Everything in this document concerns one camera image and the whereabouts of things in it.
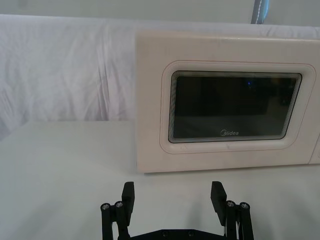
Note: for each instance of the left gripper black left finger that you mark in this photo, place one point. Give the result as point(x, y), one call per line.
point(126, 202)

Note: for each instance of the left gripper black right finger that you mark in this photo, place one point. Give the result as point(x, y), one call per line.
point(220, 200)

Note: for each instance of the white tablecloth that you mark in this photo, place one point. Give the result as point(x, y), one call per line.
point(62, 180)

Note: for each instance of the cream microwave oven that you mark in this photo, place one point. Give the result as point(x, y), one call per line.
point(225, 105)

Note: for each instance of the white curtain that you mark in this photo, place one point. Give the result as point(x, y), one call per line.
point(62, 70)

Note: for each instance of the grey striped post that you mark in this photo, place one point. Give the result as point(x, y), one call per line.
point(260, 11)

